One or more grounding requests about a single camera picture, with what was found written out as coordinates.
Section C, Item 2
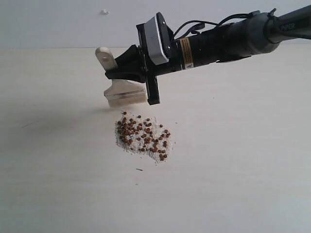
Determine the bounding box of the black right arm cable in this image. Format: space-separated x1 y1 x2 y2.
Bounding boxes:
173 8 277 37

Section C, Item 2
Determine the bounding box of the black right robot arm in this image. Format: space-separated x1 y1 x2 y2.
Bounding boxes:
96 6 311 107

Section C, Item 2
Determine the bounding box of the small white wall fixture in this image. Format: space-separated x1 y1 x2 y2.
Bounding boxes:
101 9 109 15

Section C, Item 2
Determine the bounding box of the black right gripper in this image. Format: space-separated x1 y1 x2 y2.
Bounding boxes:
105 24 182 105

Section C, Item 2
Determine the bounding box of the white wooden brush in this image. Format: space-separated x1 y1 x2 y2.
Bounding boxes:
95 47 147 108

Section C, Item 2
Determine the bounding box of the pile of grains and pellets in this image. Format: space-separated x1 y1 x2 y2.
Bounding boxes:
114 110 174 164

